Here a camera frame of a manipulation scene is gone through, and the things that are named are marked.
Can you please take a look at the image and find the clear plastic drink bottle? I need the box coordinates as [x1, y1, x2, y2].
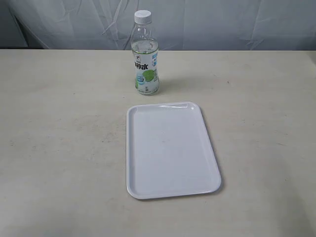
[131, 10, 159, 95]

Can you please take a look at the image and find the white wrinkled backdrop curtain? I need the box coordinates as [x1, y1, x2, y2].
[0, 0, 316, 50]

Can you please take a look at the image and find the white plastic tray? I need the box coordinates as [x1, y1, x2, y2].
[126, 102, 222, 199]

